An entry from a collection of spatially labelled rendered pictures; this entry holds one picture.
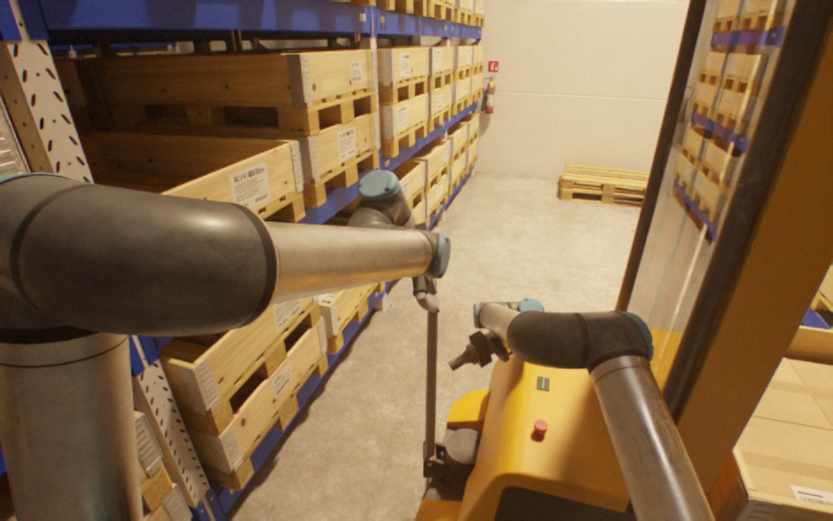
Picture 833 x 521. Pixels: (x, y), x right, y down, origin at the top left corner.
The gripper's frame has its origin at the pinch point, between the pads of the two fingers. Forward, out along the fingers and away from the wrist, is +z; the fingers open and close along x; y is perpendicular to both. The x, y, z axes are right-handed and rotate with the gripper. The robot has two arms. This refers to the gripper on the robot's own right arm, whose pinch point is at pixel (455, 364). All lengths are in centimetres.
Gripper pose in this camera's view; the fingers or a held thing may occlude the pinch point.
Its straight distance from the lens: 152.0
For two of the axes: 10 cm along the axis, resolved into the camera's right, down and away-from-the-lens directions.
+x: -2.5, -7.9, -5.5
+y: -4.3, -4.2, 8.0
